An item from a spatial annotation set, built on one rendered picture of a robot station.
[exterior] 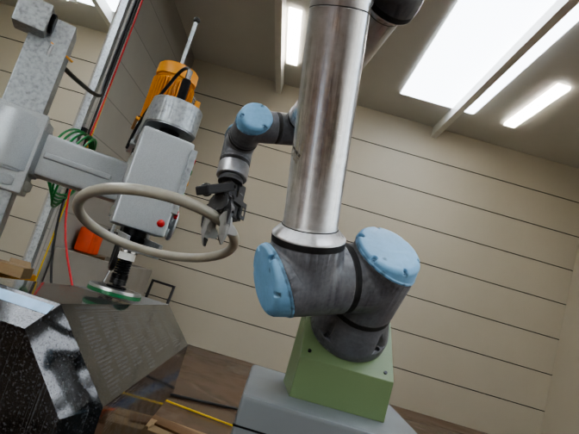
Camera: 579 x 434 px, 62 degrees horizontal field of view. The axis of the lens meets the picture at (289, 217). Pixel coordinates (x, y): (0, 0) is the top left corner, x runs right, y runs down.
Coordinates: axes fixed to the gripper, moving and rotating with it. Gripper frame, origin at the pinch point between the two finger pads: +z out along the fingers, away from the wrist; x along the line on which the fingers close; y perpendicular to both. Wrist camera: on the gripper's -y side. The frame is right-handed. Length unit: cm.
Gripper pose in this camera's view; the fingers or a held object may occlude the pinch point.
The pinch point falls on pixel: (211, 239)
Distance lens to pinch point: 131.5
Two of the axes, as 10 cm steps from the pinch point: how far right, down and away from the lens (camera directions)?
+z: -1.4, 8.9, -4.3
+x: -8.4, 1.2, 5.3
